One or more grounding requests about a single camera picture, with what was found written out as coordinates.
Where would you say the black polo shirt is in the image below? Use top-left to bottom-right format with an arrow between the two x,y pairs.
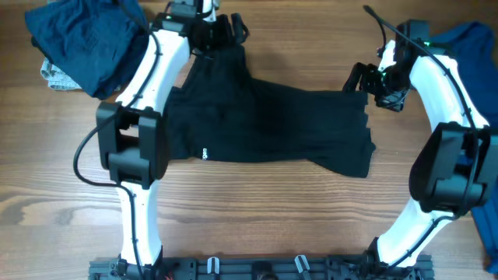
166,45 -> 376,178

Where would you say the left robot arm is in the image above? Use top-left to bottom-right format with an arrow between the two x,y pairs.
96,1 -> 249,279

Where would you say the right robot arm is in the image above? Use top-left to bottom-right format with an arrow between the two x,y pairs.
342,19 -> 497,279

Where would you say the bright blue shirt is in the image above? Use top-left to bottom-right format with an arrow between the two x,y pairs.
431,21 -> 497,275

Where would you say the folded dark blue garment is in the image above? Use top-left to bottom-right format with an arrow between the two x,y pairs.
25,0 -> 149,100

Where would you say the white patterned folded cloth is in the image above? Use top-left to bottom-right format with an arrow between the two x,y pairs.
40,58 -> 82,91

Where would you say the left black cable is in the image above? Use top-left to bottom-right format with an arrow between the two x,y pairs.
72,0 -> 164,280

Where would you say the black cable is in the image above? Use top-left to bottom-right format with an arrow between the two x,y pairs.
72,0 -> 164,280
363,4 -> 483,269

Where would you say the right black cable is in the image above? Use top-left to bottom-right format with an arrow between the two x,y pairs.
363,4 -> 483,269

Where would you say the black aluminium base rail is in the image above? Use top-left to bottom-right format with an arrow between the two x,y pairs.
88,254 -> 435,280

